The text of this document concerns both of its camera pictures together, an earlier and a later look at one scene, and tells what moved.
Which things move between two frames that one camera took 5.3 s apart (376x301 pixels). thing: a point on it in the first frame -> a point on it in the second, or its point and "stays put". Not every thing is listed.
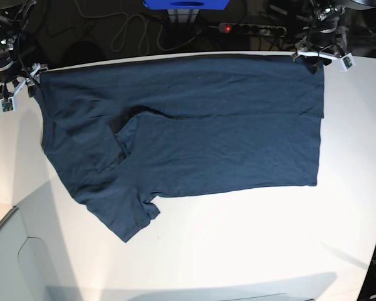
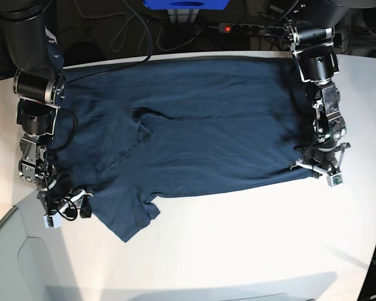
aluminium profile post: [182, 15] stays put
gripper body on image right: [333, 43] -> [321, 162]
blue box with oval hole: [185, 4] stays put
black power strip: [251, 29] stays put
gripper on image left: [3, 83] -> [76, 199]
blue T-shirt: [118, 136] stays put
